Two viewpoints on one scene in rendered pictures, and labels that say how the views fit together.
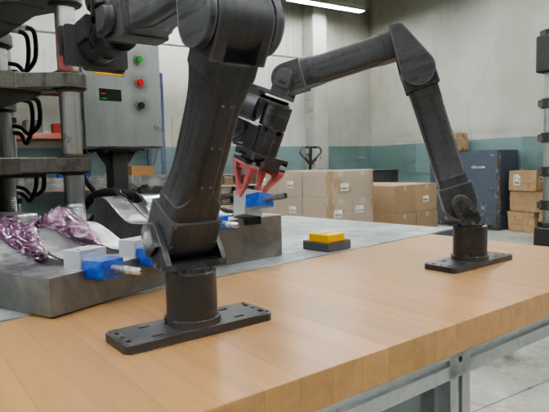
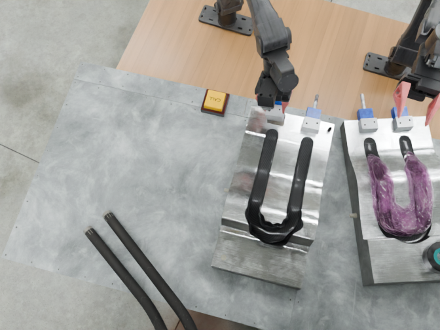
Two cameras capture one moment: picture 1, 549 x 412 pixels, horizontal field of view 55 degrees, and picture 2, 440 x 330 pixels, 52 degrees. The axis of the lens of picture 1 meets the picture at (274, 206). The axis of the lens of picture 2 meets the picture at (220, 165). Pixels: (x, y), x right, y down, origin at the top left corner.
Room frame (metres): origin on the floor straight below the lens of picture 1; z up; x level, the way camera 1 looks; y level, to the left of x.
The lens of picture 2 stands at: (1.53, 0.47, 2.15)
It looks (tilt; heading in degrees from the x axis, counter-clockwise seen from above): 71 degrees down; 242
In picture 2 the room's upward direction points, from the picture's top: 5 degrees counter-clockwise
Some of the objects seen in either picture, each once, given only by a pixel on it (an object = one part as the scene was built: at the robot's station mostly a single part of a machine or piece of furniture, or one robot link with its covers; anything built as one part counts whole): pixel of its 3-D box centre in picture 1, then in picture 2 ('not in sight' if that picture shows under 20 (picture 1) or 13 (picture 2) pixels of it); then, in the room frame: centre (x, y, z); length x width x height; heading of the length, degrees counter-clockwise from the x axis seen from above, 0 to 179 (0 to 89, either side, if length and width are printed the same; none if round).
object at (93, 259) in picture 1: (108, 267); (399, 110); (0.75, 0.25, 0.86); 0.13 x 0.05 x 0.05; 60
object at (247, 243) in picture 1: (169, 222); (274, 192); (1.24, 0.25, 0.87); 0.50 x 0.26 x 0.14; 43
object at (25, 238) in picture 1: (24, 227); (401, 190); (0.93, 0.45, 0.90); 0.26 x 0.18 x 0.08; 60
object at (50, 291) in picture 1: (21, 252); (399, 195); (0.93, 0.46, 0.86); 0.50 x 0.26 x 0.11; 60
